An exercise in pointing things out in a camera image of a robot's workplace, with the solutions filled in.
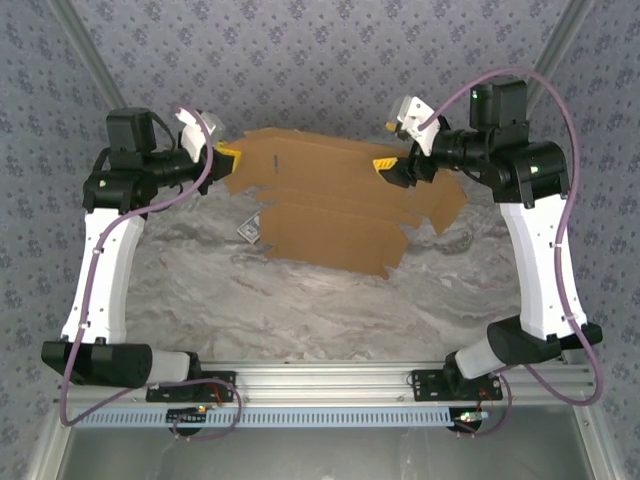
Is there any brown cardboard paper box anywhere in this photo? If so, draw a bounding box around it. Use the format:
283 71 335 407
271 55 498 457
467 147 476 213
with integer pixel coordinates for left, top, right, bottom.
223 127 469 281

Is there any small black controller board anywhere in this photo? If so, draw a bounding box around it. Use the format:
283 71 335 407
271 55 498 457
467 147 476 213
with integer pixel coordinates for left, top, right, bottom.
166 406 210 425
447 409 490 437

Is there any grey metal panel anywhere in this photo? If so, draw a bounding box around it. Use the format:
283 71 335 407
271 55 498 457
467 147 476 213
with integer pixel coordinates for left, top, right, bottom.
64 428 596 480

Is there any aluminium frame post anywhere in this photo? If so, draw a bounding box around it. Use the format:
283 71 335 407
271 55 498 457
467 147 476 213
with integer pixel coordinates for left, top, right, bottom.
529 0 600 96
49 0 127 109

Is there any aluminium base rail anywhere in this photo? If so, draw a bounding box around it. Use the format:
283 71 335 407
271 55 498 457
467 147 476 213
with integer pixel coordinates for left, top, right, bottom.
64 359 599 407

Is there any slotted grey cable duct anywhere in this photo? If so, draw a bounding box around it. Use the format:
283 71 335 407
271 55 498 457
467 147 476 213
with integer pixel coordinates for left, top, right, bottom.
73 405 494 430

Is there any aluminium lower frame bar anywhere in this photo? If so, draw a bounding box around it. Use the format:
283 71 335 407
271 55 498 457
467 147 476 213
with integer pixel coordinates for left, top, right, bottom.
27 404 76 480
569 404 619 480

